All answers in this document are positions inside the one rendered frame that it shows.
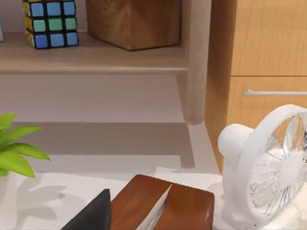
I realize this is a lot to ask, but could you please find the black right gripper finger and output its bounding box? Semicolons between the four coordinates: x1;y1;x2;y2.
60;188;112;230

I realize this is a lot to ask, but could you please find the brown wooden tissue box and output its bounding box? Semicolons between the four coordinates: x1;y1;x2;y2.
109;174;215;230

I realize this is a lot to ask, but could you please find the green potted plant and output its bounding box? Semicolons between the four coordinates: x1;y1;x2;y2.
0;113;51;179

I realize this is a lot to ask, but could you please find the pale wooden open shelf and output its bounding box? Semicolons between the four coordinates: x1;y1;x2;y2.
0;0;213;126

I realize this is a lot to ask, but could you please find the wooden cupboard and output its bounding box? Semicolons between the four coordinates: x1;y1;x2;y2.
204;0;307;174

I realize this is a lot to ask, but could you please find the white desk fan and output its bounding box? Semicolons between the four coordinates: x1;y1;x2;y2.
217;104;307;230

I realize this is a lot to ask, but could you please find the colourful puzzle cube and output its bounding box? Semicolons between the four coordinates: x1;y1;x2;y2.
22;0;79;50

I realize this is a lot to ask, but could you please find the wooden block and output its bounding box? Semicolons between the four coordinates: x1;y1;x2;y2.
85;0;182;51

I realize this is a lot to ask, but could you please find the wooden drawer front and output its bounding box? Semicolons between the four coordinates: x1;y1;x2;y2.
225;76;307;135

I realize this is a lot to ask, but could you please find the wooden cupboard door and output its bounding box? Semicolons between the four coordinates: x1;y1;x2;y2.
230;0;307;77

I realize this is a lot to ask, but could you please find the long metal handle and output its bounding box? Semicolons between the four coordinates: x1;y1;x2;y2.
242;89;307;97

